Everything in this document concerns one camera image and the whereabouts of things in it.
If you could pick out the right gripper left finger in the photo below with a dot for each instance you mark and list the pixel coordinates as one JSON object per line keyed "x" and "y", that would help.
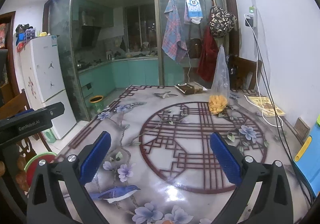
{"x": 46, "y": 203}

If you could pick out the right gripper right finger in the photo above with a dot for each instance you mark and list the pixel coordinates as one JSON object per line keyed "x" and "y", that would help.
{"x": 274, "y": 201}

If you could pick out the teal kitchen cabinets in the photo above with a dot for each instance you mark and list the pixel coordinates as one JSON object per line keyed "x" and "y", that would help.
{"x": 105, "y": 77}

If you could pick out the green detergent bottle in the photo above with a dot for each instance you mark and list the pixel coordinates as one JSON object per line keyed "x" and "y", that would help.
{"x": 49, "y": 136}

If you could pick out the blue toy board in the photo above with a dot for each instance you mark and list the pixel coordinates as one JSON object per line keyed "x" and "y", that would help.
{"x": 307, "y": 159}

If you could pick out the yellow picture book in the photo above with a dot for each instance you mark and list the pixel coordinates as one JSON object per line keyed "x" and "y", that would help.
{"x": 265, "y": 106}

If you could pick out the small wooden block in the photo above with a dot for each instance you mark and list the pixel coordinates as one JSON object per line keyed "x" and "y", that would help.
{"x": 301, "y": 128}

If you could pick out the clear bag orange snacks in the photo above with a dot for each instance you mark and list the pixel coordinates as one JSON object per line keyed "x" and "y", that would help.
{"x": 220, "y": 90}

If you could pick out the white refrigerator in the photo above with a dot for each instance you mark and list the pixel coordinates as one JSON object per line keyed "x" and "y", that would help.
{"x": 43, "y": 81}

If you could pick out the yellow green bucket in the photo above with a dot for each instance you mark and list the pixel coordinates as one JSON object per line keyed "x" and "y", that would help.
{"x": 97, "y": 103}

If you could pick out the brown snack package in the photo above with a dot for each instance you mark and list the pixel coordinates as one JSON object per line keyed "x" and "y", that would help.
{"x": 190, "y": 88}

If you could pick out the black range hood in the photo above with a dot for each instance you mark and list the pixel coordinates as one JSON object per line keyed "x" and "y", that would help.
{"x": 88, "y": 36}

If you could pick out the red hanging garment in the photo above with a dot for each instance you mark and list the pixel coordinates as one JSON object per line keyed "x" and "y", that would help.
{"x": 208, "y": 58}

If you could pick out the brown hanging handbag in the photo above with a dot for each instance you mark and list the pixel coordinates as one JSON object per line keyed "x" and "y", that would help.
{"x": 194, "y": 48}

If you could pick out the plaid cloth hanging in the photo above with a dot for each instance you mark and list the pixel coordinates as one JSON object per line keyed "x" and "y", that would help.
{"x": 174, "y": 44}

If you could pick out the letter patterned bag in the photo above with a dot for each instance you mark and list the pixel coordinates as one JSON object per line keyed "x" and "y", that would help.
{"x": 221, "y": 21}

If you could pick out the blue white hanging bag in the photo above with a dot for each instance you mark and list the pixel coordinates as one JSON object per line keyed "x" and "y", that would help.
{"x": 193, "y": 12}

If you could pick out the wooden chair at wall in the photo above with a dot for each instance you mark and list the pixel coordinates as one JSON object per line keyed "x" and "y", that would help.
{"x": 243, "y": 73}

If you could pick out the wall charger plug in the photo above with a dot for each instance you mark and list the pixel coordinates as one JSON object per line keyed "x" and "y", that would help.
{"x": 251, "y": 18}

